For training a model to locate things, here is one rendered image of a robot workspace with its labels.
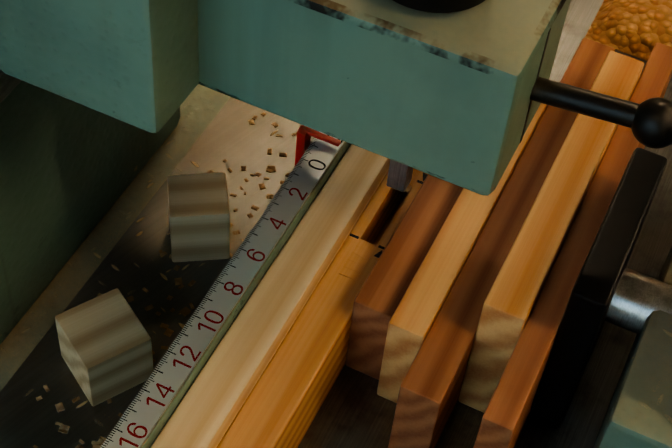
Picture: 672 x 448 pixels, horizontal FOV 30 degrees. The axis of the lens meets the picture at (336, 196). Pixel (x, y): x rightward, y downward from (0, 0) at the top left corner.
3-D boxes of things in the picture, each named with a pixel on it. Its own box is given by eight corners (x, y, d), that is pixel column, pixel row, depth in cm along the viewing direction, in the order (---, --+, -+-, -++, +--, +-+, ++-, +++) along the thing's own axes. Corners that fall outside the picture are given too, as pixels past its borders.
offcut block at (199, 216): (171, 263, 73) (169, 217, 70) (169, 220, 75) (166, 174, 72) (229, 259, 73) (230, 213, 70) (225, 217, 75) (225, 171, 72)
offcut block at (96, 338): (92, 408, 66) (86, 369, 63) (60, 355, 68) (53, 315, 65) (155, 377, 68) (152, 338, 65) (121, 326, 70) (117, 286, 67)
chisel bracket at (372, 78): (484, 226, 52) (521, 77, 46) (189, 109, 55) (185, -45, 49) (542, 115, 57) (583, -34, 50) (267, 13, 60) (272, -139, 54)
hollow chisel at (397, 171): (403, 193, 58) (416, 116, 54) (385, 186, 58) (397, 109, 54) (411, 180, 58) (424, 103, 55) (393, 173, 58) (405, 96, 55)
